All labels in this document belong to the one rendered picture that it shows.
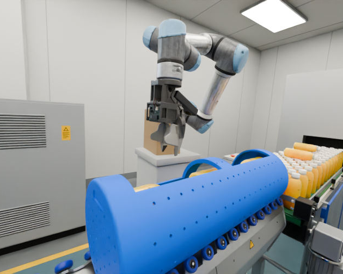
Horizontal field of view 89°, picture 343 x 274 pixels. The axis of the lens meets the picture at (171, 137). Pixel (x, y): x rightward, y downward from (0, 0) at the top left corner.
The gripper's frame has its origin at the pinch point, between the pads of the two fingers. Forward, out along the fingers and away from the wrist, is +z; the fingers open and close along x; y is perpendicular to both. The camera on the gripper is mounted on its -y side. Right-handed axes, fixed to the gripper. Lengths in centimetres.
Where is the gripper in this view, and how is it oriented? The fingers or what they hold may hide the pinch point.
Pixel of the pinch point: (171, 149)
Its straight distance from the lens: 53.6
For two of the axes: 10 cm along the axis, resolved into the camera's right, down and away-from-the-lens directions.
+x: 6.3, 1.4, -7.7
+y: -7.8, 0.4, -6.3
